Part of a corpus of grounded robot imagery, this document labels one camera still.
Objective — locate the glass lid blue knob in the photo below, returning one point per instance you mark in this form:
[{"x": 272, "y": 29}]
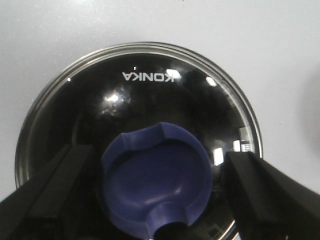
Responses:
[{"x": 144, "y": 94}]

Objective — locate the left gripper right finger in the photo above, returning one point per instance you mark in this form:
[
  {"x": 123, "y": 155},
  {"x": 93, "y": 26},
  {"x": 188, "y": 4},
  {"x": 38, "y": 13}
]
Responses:
[{"x": 266, "y": 203}]

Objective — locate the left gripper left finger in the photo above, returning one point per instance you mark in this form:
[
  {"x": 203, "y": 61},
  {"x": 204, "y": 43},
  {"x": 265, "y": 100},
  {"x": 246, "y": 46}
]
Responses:
[{"x": 50, "y": 205}]

